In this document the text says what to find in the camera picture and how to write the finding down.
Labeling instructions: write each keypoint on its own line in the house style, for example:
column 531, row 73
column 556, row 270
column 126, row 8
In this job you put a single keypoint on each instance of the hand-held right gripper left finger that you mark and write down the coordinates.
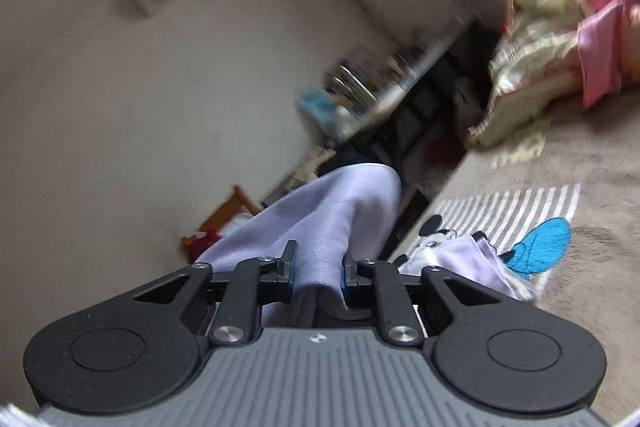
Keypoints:
column 291, row 278

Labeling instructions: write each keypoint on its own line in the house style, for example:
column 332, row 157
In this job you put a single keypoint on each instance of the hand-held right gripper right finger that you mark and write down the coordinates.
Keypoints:
column 344, row 278

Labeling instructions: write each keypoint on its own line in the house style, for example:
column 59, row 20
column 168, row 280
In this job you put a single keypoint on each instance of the lavender pants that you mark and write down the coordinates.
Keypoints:
column 325, row 217

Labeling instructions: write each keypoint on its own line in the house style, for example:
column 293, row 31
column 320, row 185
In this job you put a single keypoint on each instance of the orange wooden chair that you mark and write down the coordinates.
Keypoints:
column 230, row 209

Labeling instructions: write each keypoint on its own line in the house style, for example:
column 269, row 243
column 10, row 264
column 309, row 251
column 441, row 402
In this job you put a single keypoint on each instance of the red cloth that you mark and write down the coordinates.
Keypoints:
column 202, row 243

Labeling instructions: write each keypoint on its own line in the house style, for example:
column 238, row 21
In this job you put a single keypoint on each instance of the blue plastic bag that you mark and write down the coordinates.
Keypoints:
column 322, row 109

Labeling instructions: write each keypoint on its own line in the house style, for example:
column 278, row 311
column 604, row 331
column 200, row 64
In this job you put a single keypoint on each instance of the cluttered side table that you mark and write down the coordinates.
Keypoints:
column 400, row 107

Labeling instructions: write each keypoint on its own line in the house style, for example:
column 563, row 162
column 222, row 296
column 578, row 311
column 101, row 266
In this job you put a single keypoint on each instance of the metal pot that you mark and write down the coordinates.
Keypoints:
column 350, row 84

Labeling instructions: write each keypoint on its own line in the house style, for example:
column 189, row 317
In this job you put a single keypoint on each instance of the cartoon mouse printed blanket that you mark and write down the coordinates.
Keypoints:
column 590, row 187

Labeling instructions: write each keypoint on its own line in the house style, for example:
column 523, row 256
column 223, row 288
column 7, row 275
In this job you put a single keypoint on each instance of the floral pink yellow quilt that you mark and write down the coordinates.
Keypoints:
column 550, row 22

